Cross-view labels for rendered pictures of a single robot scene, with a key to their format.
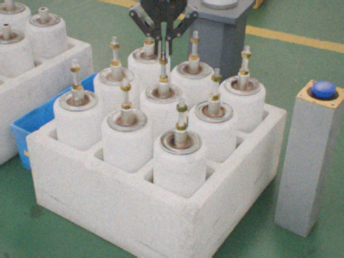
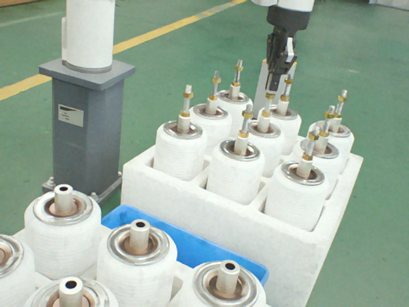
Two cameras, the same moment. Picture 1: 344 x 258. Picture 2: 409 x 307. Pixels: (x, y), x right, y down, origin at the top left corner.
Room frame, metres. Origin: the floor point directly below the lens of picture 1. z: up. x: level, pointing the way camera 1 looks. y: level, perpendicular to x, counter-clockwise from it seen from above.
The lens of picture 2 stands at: (1.16, 0.81, 0.61)
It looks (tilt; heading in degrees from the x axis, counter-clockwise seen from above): 28 degrees down; 260
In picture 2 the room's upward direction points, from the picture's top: 10 degrees clockwise
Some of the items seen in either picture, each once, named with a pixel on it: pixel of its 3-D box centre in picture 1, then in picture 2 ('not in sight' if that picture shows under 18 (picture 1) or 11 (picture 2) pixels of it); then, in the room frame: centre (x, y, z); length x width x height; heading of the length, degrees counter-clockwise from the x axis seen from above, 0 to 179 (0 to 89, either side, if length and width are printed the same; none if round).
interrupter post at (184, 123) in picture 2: (149, 50); (184, 123); (1.07, 0.05, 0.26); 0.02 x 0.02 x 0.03
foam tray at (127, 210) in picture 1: (162, 157); (247, 195); (0.91, 0.02, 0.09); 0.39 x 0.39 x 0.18; 57
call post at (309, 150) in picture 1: (307, 163); (266, 118); (0.81, -0.27, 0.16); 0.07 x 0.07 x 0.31; 57
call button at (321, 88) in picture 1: (323, 90); not in sight; (0.81, -0.27, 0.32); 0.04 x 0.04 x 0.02
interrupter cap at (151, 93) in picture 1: (163, 93); (262, 129); (0.91, 0.02, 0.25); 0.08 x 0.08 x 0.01
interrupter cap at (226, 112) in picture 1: (213, 111); (280, 112); (0.84, -0.08, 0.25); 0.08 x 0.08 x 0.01
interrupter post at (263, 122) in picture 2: (163, 87); (263, 123); (0.91, 0.02, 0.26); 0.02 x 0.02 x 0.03
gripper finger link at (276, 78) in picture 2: (153, 41); (277, 79); (0.91, 0.04, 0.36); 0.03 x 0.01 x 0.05; 91
